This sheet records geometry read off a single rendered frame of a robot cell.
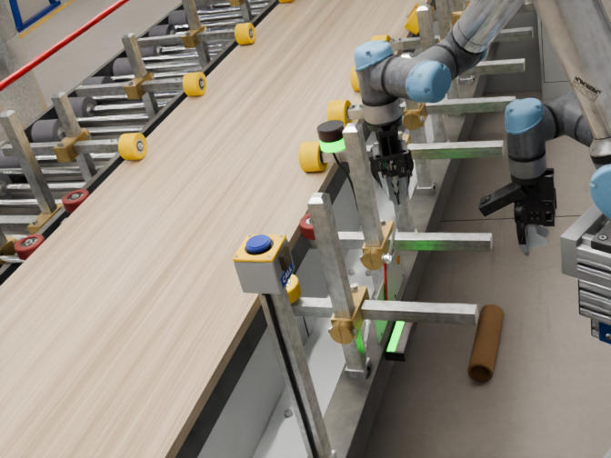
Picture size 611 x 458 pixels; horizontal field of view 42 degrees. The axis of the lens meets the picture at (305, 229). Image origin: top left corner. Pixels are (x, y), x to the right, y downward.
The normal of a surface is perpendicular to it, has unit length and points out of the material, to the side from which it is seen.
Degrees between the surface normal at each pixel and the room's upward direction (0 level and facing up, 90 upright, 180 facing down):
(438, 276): 0
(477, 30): 104
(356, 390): 0
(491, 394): 0
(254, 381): 90
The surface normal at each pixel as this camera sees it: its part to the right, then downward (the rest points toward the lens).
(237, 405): 0.93, 0.00
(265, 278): -0.32, 0.56
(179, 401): -0.21, -0.83
